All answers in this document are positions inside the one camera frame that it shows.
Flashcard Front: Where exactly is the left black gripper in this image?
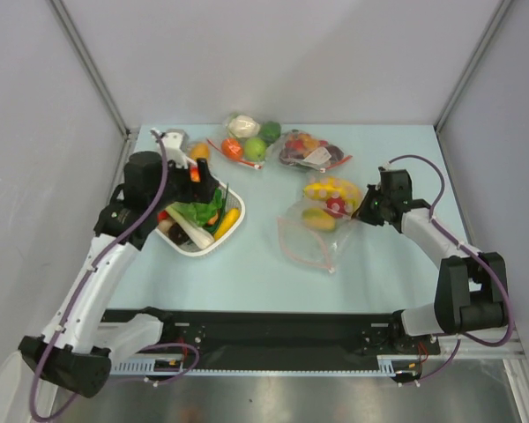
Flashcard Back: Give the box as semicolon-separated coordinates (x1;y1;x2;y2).
150;155;219;213

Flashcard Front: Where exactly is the green lettuce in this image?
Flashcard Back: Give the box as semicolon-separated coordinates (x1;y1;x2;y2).
165;188;223;249

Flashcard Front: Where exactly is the green orange mango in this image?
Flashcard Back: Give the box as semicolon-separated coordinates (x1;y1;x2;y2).
301;207;337;232

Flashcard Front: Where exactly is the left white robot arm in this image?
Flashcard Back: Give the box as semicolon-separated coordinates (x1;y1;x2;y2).
19;151;220;398

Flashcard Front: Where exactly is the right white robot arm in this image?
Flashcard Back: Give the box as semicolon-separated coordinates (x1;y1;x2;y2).
353;167;514;353

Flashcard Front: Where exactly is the orange mango in bag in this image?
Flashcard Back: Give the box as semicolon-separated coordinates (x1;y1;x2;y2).
189;142;211;160

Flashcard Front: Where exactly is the zip bag with vegetables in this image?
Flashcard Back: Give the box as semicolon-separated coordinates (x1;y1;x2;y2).
206;112;282;170

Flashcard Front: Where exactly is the zip bag with dark fruits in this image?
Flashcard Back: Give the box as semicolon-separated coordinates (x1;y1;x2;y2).
273;130;353;173

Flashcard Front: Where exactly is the orange persimmon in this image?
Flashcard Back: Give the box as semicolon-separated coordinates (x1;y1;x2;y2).
189;166;201;182

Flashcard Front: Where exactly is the red spotted mushroom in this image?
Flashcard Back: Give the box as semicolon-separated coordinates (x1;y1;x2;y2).
325;197;349;219

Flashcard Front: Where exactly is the yellow banana in basket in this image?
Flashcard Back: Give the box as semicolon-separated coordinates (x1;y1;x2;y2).
213;208;241;241

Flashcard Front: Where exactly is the white plastic basket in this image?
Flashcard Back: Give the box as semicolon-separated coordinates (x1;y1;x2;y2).
154;182;245;258

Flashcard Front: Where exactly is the yellow corn cob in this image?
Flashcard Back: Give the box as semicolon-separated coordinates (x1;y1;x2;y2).
302;175;362;208

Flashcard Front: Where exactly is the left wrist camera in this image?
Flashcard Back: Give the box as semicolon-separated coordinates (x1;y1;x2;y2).
151;128;188;167

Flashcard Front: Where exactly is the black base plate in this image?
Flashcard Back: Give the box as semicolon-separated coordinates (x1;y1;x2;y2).
146;307;440;372

